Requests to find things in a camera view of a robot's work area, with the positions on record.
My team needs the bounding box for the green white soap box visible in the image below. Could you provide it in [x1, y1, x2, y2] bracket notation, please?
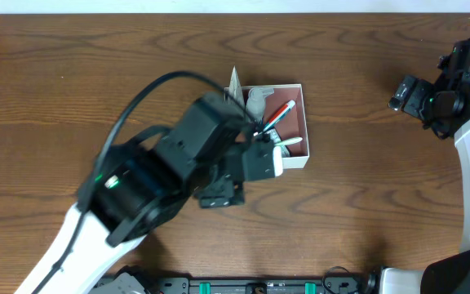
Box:
[269, 128, 291, 158]

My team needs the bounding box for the clear foam pump bottle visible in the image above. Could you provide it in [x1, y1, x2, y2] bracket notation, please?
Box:
[246, 87, 274, 123]

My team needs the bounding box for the white Pantene tube gold cap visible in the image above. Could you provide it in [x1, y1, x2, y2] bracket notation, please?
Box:
[226, 67, 245, 110]

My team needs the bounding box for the white pink-lined box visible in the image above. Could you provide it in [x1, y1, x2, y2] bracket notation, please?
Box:
[261, 84, 310, 169]

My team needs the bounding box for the green white toothbrush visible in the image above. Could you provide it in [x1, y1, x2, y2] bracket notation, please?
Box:
[275, 137, 303, 146]

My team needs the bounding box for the teal white toothpaste tube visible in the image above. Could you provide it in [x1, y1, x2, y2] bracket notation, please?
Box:
[255, 100, 296, 136]

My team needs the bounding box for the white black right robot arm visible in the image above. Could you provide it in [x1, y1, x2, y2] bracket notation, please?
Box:
[369, 38, 470, 294]

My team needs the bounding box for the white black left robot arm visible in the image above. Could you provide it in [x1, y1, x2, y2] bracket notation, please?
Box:
[19, 93, 283, 293]

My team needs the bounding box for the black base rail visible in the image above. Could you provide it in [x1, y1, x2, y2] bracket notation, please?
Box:
[90, 265, 379, 294]

